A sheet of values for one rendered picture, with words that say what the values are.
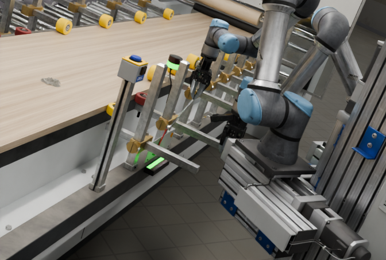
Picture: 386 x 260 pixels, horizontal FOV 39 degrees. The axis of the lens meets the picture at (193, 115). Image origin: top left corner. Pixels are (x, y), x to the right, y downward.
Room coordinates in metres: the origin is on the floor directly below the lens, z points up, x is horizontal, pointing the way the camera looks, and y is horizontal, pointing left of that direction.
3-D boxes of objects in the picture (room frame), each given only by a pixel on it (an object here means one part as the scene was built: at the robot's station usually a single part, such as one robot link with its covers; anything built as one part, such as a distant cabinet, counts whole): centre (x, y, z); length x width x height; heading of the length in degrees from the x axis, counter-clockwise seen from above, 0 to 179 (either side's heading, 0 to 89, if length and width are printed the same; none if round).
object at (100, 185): (1.78, 0.25, 0.93); 0.05 x 0.05 x 0.45; 74
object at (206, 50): (2.25, 0.02, 1.23); 0.08 x 0.08 x 0.05
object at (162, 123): (2.29, 0.10, 0.85); 0.14 x 0.06 x 0.05; 164
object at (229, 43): (2.17, -0.04, 1.30); 0.11 x 0.11 x 0.08; 27
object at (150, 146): (2.05, 0.12, 0.81); 0.44 x 0.03 x 0.04; 74
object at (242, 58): (3.23, -0.17, 0.90); 0.04 x 0.04 x 0.48; 74
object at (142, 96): (2.35, 0.24, 0.85); 0.08 x 0.08 x 0.11
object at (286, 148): (1.86, -0.33, 1.09); 0.15 x 0.15 x 0.10
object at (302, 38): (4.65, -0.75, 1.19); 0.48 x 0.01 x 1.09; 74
